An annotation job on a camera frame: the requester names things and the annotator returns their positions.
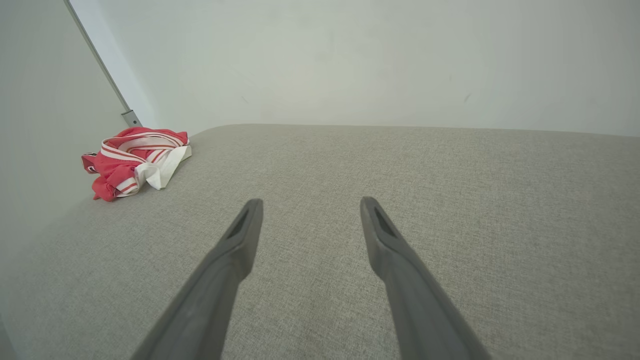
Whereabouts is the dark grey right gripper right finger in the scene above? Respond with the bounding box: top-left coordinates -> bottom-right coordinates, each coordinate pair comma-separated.
360,196 -> 493,360

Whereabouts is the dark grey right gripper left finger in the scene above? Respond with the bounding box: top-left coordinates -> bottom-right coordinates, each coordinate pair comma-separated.
131,198 -> 264,360

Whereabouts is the red basketball jersey white trim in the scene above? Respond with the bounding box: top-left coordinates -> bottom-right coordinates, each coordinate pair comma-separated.
81,127 -> 193,202

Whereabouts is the grey fabric sofa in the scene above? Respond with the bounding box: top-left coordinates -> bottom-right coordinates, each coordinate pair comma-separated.
0,124 -> 640,360

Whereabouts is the grey metal post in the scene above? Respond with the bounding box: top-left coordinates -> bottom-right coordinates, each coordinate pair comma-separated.
64,0 -> 144,128

